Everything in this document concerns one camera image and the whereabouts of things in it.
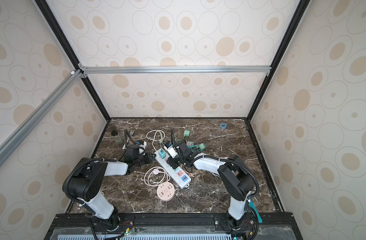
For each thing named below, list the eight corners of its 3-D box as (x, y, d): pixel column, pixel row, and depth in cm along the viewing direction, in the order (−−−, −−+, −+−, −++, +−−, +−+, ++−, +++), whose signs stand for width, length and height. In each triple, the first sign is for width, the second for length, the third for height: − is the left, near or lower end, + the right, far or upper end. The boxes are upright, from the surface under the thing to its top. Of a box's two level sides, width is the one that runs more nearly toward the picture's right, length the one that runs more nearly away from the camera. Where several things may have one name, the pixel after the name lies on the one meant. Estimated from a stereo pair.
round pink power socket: (156, 201, 81) (155, 200, 80) (158, 183, 88) (157, 182, 86) (174, 201, 81) (174, 200, 80) (175, 183, 88) (174, 182, 86)
